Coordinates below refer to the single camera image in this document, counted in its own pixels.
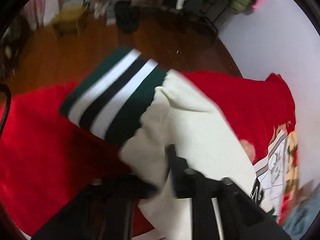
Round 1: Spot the white grid-pattern bed sheet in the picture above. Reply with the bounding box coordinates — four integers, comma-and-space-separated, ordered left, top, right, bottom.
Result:
253, 131, 299, 224

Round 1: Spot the green and white varsity jacket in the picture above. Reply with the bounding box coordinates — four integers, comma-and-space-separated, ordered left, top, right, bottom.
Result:
60, 48, 274, 239

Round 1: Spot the blue denim garment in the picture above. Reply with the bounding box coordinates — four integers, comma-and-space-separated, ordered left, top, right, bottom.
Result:
282, 184, 319, 239

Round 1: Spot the red plush blanket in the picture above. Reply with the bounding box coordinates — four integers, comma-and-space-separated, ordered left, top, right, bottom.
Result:
1, 72, 296, 236

